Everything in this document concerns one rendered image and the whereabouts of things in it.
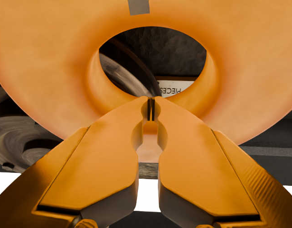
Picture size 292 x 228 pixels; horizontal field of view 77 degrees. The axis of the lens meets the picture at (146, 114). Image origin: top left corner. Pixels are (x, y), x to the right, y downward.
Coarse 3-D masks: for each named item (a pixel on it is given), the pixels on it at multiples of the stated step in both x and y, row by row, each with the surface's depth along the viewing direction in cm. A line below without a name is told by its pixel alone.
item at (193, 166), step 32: (160, 96) 11; (160, 128) 9; (192, 128) 8; (160, 160) 7; (192, 160) 7; (224, 160) 7; (160, 192) 6; (192, 192) 6; (224, 192) 6; (192, 224) 6
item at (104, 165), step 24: (144, 96) 11; (120, 120) 9; (144, 120) 11; (96, 144) 7; (120, 144) 7; (72, 168) 6; (96, 168) 6; (120, 168) 6; (48, 192) 6; (72, 192) 6; (96, 192) 6; (120, 192) 6; (96, 216) 6; (120, 216) 6
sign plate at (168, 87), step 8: (160, 80) 49; (168, 80) 49; (176, 80) 49; (184, 80) 49; (192, 80) 49; (160, 88) 51; (168, 88) 51; (176, 88) 51; (184, 88) 51; (168, 96) 53
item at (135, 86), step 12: (108, 48) 33; (108, 60) 30; (120, 60) 34; (132, 60) 37; (108, 72) 32; (120, 72) 32; (132, 72) 32; (144, 72) 39; (120, 84) 34; (132, 84) 34; (144, 84) 34
